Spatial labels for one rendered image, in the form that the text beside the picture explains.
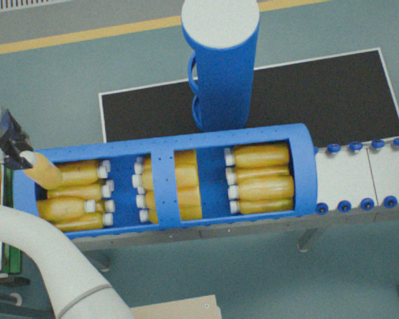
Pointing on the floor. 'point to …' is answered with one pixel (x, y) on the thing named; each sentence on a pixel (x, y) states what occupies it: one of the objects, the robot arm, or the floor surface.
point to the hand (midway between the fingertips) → (22, 155)
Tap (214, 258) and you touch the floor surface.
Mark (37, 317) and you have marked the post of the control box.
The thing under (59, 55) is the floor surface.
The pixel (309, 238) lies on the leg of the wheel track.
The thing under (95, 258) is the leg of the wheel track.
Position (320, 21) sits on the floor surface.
